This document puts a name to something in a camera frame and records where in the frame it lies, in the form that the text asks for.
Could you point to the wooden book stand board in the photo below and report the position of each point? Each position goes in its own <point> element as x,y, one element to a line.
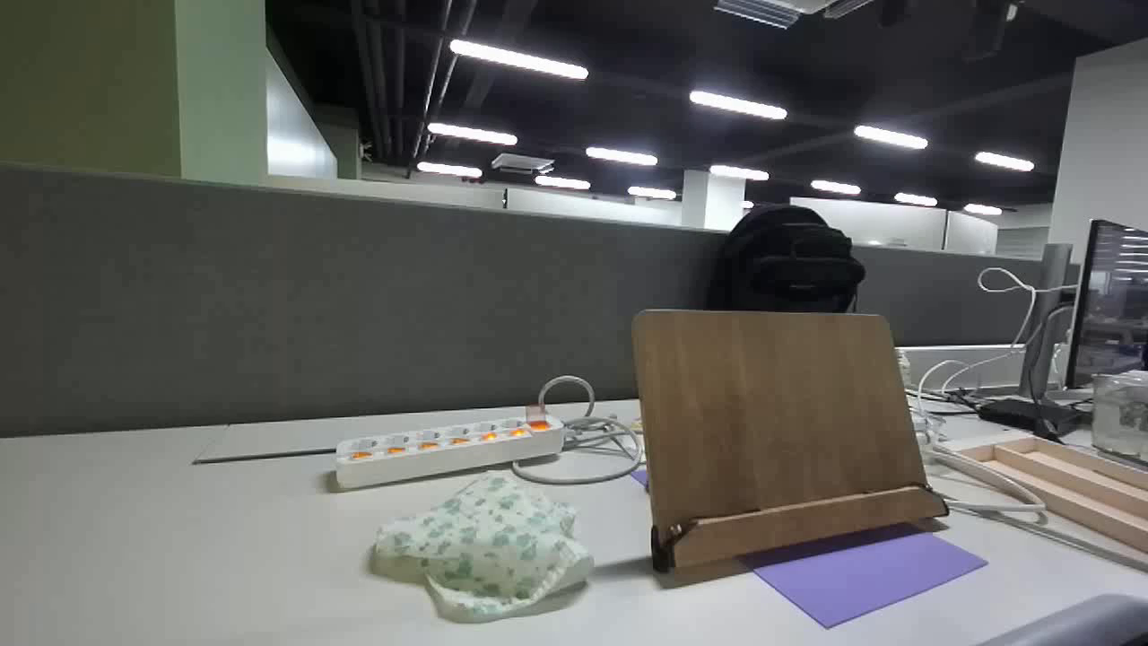
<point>775,406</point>

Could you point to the black monitor base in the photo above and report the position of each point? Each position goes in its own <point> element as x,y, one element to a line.
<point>1036,416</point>

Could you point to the grey monitor stand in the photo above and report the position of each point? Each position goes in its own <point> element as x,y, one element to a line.
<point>1053,334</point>

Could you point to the clear plastic box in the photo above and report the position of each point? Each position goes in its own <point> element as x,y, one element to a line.
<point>1125,416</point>

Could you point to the light wooden tray frame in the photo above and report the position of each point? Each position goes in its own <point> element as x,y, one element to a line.
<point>1065,478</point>

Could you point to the white power strip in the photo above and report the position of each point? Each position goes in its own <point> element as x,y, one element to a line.
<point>442,452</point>

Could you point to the black computer monitor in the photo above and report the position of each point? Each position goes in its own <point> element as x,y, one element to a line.
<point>1116,300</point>

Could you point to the grey desk partition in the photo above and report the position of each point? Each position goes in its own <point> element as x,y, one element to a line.
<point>301,300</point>

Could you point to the black backpack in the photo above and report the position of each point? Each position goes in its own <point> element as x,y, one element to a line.
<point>783,263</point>

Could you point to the purple paper sheet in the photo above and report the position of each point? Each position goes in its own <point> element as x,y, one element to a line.
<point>864,580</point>

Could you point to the grey rounded chair back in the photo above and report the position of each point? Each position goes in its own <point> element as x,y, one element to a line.
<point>1078,623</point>

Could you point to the white green patterned cloth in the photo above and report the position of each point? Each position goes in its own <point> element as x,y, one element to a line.
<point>490,543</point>

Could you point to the ceiling air vent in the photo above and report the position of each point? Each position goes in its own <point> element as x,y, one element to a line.
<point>775,10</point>

